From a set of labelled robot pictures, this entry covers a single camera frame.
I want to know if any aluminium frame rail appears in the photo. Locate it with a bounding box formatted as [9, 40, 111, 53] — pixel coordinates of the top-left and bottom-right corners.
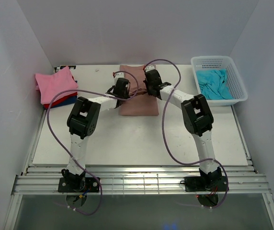
[12, 165, 271, 195]

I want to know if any dusty pink t shirt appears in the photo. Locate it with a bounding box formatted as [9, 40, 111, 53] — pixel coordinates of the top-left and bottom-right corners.
[119, 65, 159, 116]

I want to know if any purple cable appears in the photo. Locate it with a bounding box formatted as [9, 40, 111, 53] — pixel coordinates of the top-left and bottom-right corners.
[143, 59, 229, 209]
[46, 71, 139, 216]

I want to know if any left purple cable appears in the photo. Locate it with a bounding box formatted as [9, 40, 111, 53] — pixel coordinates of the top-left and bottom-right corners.
[46, 71, 139, 216]

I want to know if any folded pink t shirt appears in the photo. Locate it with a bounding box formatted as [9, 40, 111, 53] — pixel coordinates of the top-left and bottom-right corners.
[35, 66, 78, 105]

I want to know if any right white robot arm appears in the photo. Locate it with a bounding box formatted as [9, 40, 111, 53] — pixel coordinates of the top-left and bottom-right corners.
[144, 69, 222, 190]

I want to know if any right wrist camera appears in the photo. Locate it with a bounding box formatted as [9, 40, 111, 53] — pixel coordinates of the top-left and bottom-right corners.
[143, 65, 156, 72]

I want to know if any folded blue t shirt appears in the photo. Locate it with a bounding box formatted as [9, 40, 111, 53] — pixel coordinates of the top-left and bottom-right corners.
[40, 78, 78, 110]

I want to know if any folded red t shirt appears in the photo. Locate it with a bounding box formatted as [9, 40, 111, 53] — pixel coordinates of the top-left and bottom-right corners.
[43, 92, 78, 109]

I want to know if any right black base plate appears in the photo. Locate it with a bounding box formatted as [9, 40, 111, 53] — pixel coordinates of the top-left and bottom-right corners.
[180, 176, 228, 192]

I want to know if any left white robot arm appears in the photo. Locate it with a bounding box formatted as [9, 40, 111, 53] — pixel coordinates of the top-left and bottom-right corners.
[61, 78, 129, 192]

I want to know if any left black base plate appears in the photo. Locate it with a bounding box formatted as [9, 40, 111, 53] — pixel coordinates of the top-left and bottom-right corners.
[57, 177, 100, 193]

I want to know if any turquoise t shirt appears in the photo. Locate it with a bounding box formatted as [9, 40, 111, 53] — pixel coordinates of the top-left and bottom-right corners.
[196, 69, 233, 100]

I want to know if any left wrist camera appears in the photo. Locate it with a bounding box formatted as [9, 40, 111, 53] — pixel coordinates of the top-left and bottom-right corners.
[113, 71, 125, 79]

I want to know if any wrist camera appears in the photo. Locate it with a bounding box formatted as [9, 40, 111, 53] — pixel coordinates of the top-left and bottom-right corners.
[113, 71, 125, 79]
[143, 65, 156, 72]

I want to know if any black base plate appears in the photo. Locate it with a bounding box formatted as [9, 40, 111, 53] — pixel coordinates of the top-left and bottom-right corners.
[57, 177, 100, 193]
[180, 176, 228, 192]

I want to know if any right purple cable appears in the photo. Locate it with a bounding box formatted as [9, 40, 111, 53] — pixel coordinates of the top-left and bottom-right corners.
[143, 59, 229, 209]

